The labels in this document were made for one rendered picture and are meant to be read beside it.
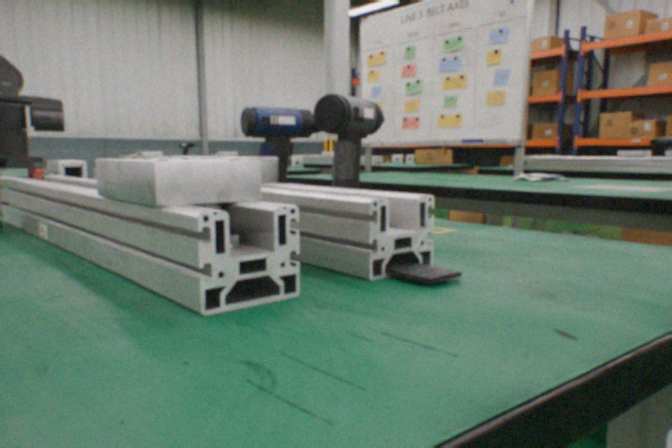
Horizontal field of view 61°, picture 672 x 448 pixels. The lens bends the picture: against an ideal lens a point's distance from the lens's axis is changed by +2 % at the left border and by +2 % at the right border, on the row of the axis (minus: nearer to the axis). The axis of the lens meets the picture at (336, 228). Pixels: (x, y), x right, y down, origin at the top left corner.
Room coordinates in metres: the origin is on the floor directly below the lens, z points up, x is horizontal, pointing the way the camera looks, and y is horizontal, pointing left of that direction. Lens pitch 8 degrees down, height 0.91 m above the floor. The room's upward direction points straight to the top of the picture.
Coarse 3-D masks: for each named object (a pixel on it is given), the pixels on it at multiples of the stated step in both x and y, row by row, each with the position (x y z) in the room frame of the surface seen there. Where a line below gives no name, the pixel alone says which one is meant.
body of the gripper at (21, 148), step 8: (0, 136) 1.17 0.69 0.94; (8, 136) 1.17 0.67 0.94; (16, 136) 1.18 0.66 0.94; (24, 136) 1.20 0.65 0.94; (0, 144) 1.17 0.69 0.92; (8, 144) 1.17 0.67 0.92; (16, 144) 1.18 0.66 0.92; (24, 144) 1.20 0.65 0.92; (0, 152) 1.18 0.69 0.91; (8, 152) 1.17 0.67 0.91; (16, 152) 1.18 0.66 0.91; (24, 152) 1.19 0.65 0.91; (0, 160) 1.16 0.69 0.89; (40, 160) 1.21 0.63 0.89
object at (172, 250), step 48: (48, 192) 0.79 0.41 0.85; (96, 192) 0.66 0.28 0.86; (48, 240) 0.81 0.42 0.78; (96, 240) 0.64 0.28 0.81; (144, 240) 0.53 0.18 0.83; (192, 240) 0.45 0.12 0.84; (240, 240) 0.53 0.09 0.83; (288, 240) 0.50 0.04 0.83; (192, 288) 0.45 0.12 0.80; (240, 288) 0.51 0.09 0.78; (288, 288) 0.51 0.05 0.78
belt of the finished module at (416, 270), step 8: (392, 264) 0.60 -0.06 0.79; (400, 264) 0.60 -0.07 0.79; (408, 264) 0.60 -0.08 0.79; (416, 264) 0.60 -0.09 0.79; (424, 264) 0.60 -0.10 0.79; (392, 272) 0.57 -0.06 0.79; (400, 272) 0.57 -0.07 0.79; (408, 272) 0.56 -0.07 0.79; (416, 272) 0.56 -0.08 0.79; (424, 272) 0.56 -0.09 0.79; (432, 272) 0.56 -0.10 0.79; (440, 272) 0.56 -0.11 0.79; (448, 272) 0.56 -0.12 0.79; (456, 272) 0.56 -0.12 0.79; (424, 280) 0.54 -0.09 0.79; (432, 280) 0.54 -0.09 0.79; (440, 280) 0.54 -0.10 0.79
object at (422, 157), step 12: (420, 156) 5.50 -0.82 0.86; (432, 156) 5.38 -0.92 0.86; (444, 156) 5.38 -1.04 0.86; (456, 216) 4.67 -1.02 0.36; (468, 216) 4.63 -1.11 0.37; (480, 216) 4.58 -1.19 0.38; (624, 228) 3.71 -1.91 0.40; (624, 240) 3.70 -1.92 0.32; (636, 240) 3.64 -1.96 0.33; (648, 240) 3.58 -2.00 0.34; (660, 240) 3.52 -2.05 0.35
